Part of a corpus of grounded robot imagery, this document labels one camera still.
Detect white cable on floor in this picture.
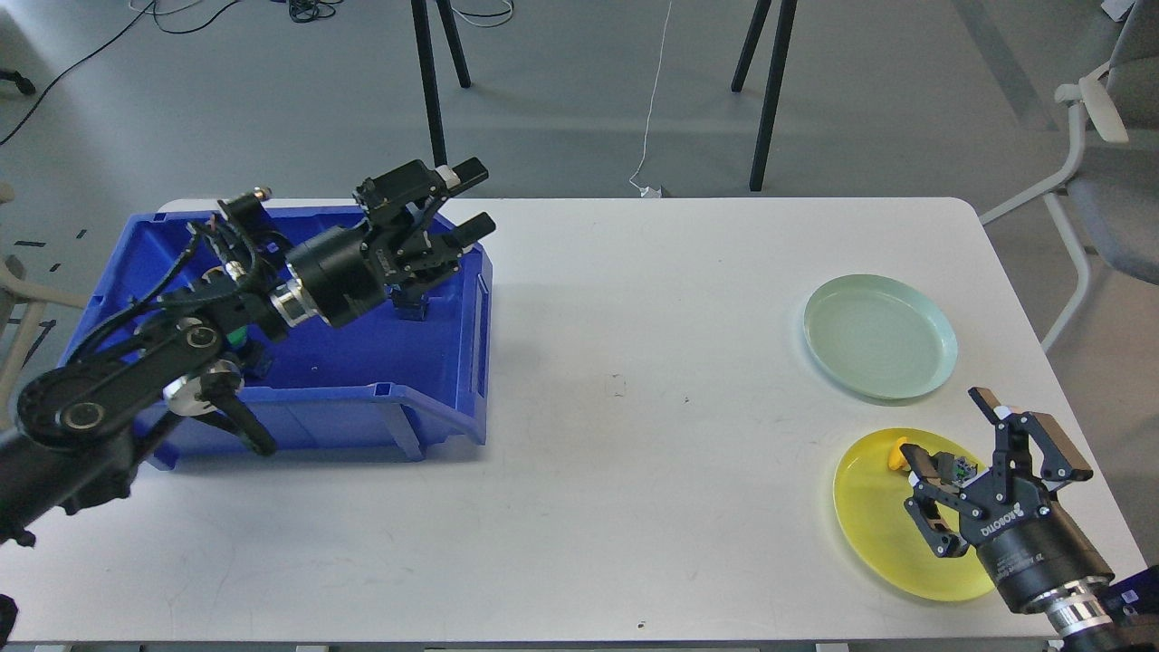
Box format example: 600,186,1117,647
628,0,676,198

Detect beige chair at left edge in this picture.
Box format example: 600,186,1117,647
0,181,92,427

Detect yellow plate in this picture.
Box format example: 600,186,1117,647
833,427,994,602

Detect yellow push button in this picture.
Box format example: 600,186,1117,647
201,263,235,283
885,435,981,490

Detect right black tripod legs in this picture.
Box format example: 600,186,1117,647
730,1,799,191

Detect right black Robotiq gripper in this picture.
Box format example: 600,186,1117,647
903,387,1115,614

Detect left black tripod legs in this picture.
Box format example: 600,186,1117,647
410,1,472,167

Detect black tripod legs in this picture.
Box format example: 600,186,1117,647
410,1,472,167
730,1,799,191

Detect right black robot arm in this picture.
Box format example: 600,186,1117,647
890,387,1156,651

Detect black cables on floor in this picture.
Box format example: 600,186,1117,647
0,0,345,148

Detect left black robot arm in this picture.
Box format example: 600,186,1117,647
1,157,495,545

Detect grey office chair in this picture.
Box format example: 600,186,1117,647
981,1,1158,350

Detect blue plastic bin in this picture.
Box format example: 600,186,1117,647
59,204,493,470

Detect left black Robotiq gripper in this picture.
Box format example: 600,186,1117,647
286,157,496,329

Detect pale green plate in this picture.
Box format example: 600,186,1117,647
800,273,960,403

